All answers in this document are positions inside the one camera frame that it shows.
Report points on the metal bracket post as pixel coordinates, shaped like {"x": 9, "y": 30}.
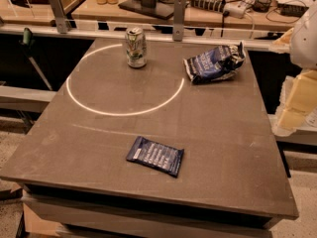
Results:
{"x": 59, "y": 16}
{"x": 178, "y": 20}

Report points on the blue crumpled chip bag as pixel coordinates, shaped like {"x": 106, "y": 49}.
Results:
{"x": 220, "y": 63}

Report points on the right metal bracket post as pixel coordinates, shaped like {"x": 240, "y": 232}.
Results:
{"x": 178, "y": 20}

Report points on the black power strip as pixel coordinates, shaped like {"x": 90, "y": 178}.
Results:
{"x": 209, "y": 5}

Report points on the black monitor stand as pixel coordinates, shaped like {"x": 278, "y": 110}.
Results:
{"x": 152, "y": 8}

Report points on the white power adapter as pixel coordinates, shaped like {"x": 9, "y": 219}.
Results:
{"x": 236, "y": 10}

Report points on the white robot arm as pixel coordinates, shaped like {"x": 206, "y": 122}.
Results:
{"x": 303, "y": 42}

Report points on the green handled tool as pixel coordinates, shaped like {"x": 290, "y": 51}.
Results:
{"x": 26, "y": 43}

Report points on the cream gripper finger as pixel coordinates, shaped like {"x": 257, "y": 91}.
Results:
{"x": 298, "y": 98}

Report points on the left metal bracket post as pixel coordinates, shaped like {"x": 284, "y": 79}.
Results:
{"x": 59, "y": 16}

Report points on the black keypad device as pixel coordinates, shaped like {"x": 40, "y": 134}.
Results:
{"x": 292, "y": 10}

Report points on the blue rxbar blueberry wrapper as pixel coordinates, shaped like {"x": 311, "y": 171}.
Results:
{"x": 156, "y": 156}

